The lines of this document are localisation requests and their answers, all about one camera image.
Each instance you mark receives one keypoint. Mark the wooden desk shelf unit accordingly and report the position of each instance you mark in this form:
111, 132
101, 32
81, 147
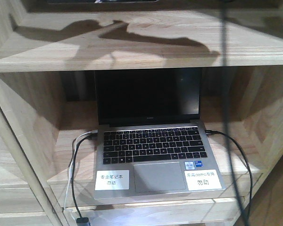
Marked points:
41, 42

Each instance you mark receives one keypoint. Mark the silver laptop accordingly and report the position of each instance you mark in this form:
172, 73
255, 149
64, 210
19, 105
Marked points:
149, 124

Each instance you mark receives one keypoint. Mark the white left label sticker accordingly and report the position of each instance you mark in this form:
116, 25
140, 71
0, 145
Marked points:
112, 180

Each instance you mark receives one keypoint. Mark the white label sticker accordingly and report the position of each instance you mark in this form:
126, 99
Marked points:
112, 180
202, 180

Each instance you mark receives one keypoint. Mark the white right label sticker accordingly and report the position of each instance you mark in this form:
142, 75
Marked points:
202, 180

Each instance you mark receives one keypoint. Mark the grey usb adapter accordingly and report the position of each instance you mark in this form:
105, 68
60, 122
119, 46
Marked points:
83, 221

